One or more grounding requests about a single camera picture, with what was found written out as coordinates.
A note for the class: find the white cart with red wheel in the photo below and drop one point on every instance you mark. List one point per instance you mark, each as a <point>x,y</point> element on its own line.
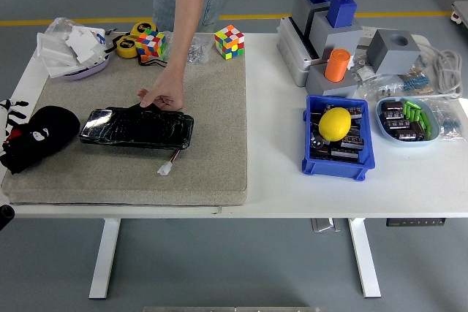
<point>461,12</point>

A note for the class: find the white power strip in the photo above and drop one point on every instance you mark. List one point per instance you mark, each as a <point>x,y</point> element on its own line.
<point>421,39</point>

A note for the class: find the black table control panel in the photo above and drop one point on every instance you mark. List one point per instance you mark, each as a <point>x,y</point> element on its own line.
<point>417,222</point>

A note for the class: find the grey metal bracket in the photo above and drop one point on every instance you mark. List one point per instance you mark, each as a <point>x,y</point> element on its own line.
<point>323,225</point>

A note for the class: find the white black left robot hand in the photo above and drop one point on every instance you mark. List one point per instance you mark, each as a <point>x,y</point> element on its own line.
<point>12,111</point>

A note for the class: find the grey-brown mat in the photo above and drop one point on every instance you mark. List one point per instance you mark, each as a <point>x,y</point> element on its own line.
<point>212,125</point>

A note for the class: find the white table leg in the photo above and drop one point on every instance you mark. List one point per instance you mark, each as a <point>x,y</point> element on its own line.
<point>365,257</point>
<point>104,257</point>

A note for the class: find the clear bag with plug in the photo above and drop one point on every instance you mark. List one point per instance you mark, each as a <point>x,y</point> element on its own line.
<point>380,89</point>

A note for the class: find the multicoloured puzzle cube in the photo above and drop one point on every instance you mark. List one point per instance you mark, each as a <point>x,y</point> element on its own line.
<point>229,42</point>
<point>150,45</point>

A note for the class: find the orange cylinder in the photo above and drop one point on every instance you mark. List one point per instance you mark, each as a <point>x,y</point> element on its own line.
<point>336,67</point>

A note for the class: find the purple tray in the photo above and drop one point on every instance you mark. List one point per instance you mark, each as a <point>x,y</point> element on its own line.
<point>87,72</point>

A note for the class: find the black rag with red patch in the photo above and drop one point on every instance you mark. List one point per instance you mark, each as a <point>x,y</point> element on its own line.
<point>58,122</point>

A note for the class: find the empty clear plastic bag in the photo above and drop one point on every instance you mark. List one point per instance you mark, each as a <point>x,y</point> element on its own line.
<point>60,27</point>

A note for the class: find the low grey block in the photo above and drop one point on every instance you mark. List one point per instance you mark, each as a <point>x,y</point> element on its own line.
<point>340,89</point>

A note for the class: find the broken white plastic piece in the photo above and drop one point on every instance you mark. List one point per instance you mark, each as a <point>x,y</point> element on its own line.
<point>82,43</point>

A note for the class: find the blue plastic bin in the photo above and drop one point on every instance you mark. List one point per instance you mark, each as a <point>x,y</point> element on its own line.
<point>329,171</point>

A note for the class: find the clear bag of screws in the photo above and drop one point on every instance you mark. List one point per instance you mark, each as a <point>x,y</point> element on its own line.
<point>199,52</point>

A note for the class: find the tall grey block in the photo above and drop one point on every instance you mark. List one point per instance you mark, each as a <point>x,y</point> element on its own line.
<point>301,12</point>
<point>340,41</point>

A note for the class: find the yellow tape measure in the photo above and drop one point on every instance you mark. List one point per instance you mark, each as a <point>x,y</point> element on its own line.
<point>126,47</point>
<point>140,28</point>

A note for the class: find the green cylinder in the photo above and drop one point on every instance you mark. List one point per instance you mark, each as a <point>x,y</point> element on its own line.
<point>416,103</point>
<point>406,108</point>
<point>425,121</point>

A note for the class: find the clear bag of small parts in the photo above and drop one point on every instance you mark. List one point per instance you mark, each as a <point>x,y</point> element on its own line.
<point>363,69</point>

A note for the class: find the grey junction box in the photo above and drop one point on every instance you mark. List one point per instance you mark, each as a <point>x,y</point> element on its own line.
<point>292,56</point>

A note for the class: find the black cylindrical capacitor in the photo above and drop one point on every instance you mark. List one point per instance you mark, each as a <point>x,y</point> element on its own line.
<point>356,112</point>
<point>354,142</point>
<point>345,153</point>
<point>396,124</point>
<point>317,141</point>
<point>411,132</point>
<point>392,115</point>
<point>392,106</point>

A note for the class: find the yellow lemon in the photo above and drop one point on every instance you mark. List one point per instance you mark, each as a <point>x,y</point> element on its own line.
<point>334,123</point>

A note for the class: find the person's forearm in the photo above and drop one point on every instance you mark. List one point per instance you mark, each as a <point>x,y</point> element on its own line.
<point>184,27</point>

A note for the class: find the light blue dish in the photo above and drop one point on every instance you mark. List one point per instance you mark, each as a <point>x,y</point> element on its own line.
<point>413,144</point>

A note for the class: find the person's hand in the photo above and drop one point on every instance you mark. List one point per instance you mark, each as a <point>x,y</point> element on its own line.
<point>168,89</point>

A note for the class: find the clear bag of blue resistors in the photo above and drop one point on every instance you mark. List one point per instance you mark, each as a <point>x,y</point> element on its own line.
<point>417,83</point>
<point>451,125</point>

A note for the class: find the grey block with round hole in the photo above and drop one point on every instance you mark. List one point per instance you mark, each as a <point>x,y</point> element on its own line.
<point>395,56</point>

